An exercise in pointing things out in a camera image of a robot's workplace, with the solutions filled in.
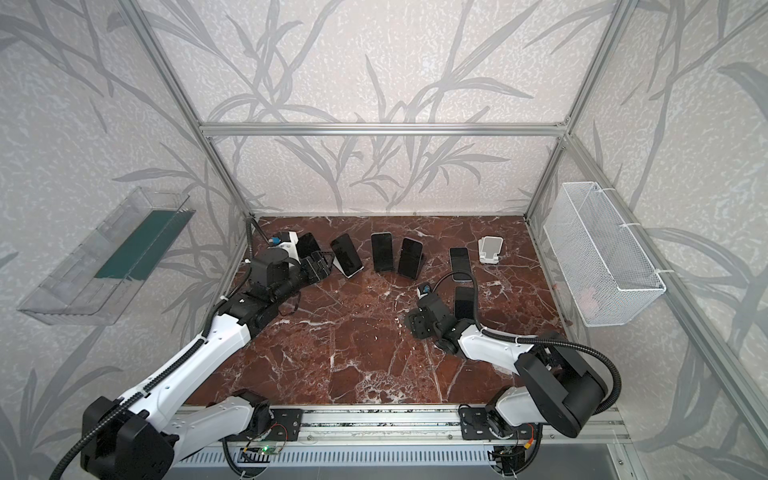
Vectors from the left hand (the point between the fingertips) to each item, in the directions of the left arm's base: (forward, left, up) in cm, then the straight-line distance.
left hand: (329, 249), depth 78 cm
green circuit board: (-42, +12, -24) cm, 50 cm away
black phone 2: (-5, -39, -21) cm, 44 cm away
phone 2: (+13, -22, -21) cm, 34 cm away
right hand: (-6, -25, -21) cm, 34 cm away
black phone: (+11, 0, -18) cm, 21 cm away
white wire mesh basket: (-14, -62, +10) cm, 65 cm away
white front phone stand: (+16, -50, -20) cm, 56 cm away
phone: (+11, -13, -16) cm, 23 cm away
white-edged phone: (+13, -40, -25) cm, 49 cm away
